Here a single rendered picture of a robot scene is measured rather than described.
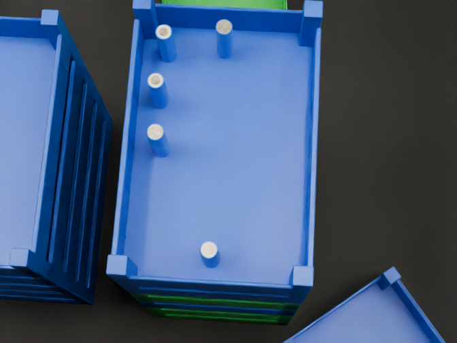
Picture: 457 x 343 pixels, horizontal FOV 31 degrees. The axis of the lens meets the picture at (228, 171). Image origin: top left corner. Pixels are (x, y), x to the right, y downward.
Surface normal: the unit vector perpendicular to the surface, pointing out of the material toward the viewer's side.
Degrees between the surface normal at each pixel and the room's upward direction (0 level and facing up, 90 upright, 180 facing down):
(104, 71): 0
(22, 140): 0
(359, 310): 0
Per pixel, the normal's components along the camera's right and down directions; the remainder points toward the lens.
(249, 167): -0.02, -0.25
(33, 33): -0.06, 0.96
